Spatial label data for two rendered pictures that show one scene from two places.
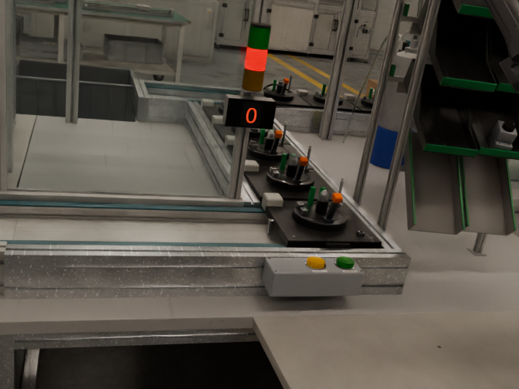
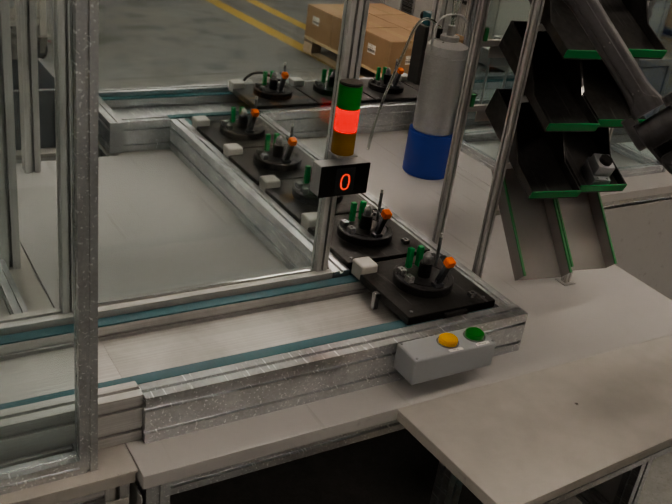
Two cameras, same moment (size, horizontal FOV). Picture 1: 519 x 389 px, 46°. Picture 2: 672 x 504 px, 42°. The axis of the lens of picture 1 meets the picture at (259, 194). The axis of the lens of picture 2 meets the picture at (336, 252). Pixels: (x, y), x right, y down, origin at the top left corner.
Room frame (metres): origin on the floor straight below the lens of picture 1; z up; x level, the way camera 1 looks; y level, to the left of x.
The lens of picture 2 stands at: (-0.22, 0.53, 1.92)
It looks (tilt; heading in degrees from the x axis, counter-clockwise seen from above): 27 degrees down; 344
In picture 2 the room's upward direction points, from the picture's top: 8 degrees clockwise
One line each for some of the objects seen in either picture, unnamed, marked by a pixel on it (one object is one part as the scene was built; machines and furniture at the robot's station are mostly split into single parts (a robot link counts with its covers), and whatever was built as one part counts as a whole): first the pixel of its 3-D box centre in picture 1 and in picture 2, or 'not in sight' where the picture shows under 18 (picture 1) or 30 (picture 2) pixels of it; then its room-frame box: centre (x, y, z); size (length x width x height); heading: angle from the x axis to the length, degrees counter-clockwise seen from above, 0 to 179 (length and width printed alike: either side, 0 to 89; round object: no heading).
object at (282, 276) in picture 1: (313, 276); (445, 353); (1.20, -0.14, 0.93); 0.21 x 0.07 x 0.06; 108
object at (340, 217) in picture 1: (320, 215); (423, 278); (1.43, -0.16, 0.98); 0.14 x 0.14 x 0.02
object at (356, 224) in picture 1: (318, 222); (421, 286); (1.43, -0.16, 0.96); 0.24 x 0.24 x 0.02; 18
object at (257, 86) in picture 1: (252, 79); (343, 141); (1.48, 0.06, 1.28); 0.05 x 0.05 x 0.05
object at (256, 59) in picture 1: (256, 58); (346, 118); (1.48, 0.06, 1.33); 0.05 x 0.05 x 0.05
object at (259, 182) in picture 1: (292, 168); (366, 219); (1.67, -0.08, 1.01); 0.24 x 0.24 x 0.13; 18
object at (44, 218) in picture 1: (198, 234); (300, 321); (1.36, 0.13, 0.91); 0.84 x 0.28 x 0.10; 108
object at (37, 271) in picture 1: (222, 268); (351, 362); (1.20, 0.06, 0.91); 0.89 x 0.06 x 0.11; 108
